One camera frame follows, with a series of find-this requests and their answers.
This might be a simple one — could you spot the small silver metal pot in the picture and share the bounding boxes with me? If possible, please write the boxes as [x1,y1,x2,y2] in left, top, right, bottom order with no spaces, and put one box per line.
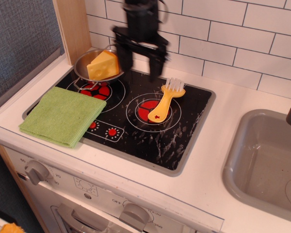
[73,45,124,90]

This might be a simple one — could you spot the black toy stove top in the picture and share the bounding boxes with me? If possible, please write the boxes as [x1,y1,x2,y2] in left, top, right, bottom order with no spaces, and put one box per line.
[56,70,215,176]

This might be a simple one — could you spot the yellow brush white bristles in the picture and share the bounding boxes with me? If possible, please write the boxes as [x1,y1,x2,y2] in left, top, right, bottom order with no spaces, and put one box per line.
[148,78,186,123]

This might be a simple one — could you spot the orange fuzzy object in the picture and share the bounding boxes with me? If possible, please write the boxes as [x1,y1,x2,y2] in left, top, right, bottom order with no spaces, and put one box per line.
[0,223,25,233]

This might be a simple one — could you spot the grey right oven knob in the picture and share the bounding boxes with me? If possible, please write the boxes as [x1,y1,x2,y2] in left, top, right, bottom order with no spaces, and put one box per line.
[119,203,150,232]

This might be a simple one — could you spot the grey plastic sink basin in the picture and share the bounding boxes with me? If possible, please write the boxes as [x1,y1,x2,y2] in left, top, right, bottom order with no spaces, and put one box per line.
[223,109,291,222]

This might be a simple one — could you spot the grey oven door handle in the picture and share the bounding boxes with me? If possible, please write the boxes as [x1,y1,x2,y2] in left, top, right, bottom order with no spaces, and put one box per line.
[57,204,128,233]

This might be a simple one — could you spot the wooden side panel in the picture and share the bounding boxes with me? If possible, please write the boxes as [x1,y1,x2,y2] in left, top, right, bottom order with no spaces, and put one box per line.
[53,0,92,65]

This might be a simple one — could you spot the green folded towel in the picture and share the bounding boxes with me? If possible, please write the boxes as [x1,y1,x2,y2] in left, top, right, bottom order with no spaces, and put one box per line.
[19,87,107,148]

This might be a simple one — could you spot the grey left oven knob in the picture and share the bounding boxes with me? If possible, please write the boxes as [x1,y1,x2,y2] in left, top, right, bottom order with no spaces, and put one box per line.
[25,160,49,185]

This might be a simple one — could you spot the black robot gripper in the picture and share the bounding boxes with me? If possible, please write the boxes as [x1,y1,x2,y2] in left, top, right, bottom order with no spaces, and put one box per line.
[113,0,168,82]

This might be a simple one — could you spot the grey oven knob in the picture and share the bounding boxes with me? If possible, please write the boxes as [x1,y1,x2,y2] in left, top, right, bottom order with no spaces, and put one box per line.
[119,203,150,232]
[25,160,49,185]

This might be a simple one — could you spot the yellow toy cheese wedge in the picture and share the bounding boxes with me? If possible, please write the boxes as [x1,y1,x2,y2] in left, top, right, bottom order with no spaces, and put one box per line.
[87,50,119,81]

